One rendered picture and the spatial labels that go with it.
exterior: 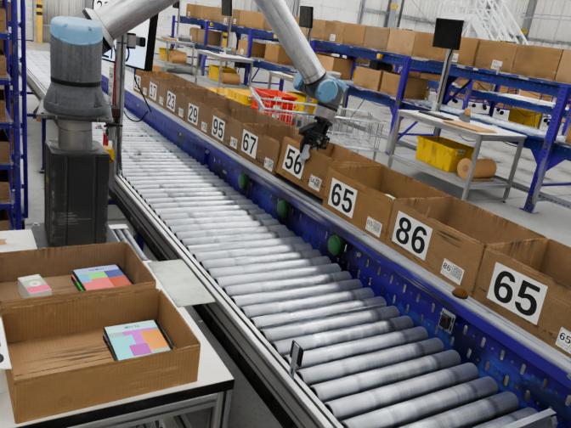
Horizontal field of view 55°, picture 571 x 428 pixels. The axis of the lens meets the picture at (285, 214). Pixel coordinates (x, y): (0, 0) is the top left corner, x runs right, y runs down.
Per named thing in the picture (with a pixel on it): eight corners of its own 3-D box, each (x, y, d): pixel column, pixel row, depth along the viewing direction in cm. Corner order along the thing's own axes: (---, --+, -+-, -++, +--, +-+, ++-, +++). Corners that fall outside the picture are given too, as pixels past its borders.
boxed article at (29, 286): (30, 308, 143) (30, 293, 142) (18, 292, 150) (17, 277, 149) (51, 304, 147) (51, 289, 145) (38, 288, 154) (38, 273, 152)
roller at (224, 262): (193, 272, 189) (194, 259, 187) (316, 258, 216) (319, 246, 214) (198, 278, 185) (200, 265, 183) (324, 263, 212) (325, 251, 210)
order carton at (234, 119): (208, 137, 313) (211, 108, 307) (253, 138, 328) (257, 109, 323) (238, 155, 282) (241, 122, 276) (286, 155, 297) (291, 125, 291)
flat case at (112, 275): (92, 305, 144) (92, 300, 144) (72, 274, 158) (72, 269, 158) (141, 296, 152) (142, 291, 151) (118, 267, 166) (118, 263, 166)
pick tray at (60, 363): (-1, 346, 127) (-3, 308, 124) (158, 319, 148) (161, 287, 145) (14, 425, 105) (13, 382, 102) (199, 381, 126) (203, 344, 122)
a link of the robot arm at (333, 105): (322, 73, 225) (342, 81, 230) (311, 102, 227) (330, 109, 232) (332, 76, 217) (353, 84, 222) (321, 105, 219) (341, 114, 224)
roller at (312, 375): (286, 384, 137) (289, 367, 136) (433, 347, 164) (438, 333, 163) (296, 396, 134) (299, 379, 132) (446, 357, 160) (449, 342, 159)
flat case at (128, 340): (121, 377, 120) (122, 371, 120) (103, 332, 136) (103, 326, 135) (181, 365, 127) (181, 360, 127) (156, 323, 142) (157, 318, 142)
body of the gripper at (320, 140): (312, 147, 223) (322, 119, 220) (301, 141, 229) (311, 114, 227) (325, 151, 227) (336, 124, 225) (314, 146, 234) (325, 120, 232)
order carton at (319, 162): (274, 171, 250) (283, 135, 246) (325, 177, 266) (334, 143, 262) (322, 199, 219) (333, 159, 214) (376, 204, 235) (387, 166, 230)
